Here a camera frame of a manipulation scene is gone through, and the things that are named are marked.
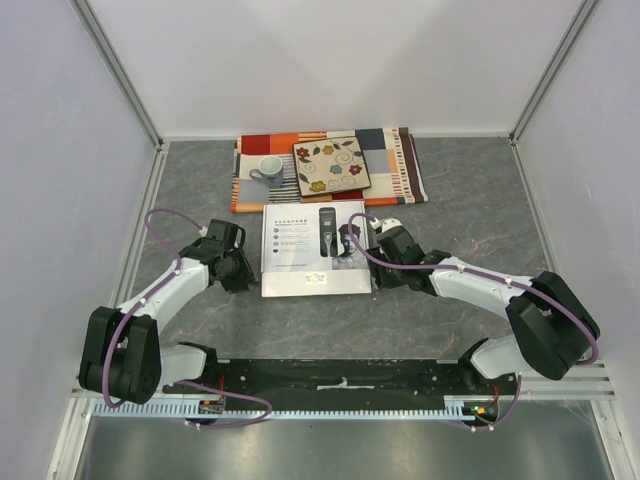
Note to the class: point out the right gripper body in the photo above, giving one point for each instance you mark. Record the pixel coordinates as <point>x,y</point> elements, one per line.
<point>381,275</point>

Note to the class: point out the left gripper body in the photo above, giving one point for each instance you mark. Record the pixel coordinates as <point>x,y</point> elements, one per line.
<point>239,271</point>

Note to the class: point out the white hair clipper kit box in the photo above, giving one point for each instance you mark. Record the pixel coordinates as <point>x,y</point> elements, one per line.
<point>291,264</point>

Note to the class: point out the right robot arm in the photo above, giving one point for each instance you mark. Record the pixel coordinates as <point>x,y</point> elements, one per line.
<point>551,331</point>

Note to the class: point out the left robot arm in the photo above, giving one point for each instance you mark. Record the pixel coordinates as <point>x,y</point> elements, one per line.
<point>122,357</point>

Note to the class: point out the patchwork orange cloth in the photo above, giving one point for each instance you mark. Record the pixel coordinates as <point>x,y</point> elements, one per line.
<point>379,166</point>

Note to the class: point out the striped grey mug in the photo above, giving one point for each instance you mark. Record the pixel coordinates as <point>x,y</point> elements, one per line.
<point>270,172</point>

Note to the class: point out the floral square plate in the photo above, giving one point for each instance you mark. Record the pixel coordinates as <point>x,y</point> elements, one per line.
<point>330,166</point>

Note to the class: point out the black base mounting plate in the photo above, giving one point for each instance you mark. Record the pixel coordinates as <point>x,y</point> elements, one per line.
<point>350,382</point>

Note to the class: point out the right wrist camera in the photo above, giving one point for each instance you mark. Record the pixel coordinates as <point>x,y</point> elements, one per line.
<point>380,226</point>

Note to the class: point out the grey cable duct rail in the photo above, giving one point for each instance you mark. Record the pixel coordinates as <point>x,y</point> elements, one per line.
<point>210,408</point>

